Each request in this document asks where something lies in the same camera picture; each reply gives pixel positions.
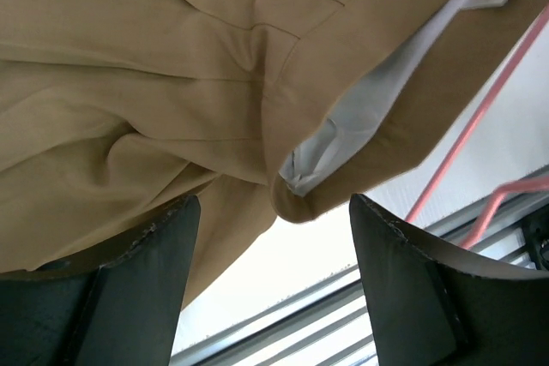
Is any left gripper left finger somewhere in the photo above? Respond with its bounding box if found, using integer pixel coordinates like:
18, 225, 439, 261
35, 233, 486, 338
1, 196, 201, 365

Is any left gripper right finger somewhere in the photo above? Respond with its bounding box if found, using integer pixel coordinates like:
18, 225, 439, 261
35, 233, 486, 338
349, 195, 548, 365

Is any pink wire hanger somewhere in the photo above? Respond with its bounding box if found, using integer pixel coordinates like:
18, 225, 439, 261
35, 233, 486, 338
406, 8, 548, 249

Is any tan pleated skirt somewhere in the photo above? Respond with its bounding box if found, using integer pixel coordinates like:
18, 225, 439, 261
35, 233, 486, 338
1, 0, 548, 302

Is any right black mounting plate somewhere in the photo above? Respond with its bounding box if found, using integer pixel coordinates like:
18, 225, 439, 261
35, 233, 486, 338
521, 206, 548, 271

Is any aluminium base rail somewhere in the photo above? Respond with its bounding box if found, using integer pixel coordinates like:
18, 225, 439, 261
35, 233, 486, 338
170, 192, 548, 365

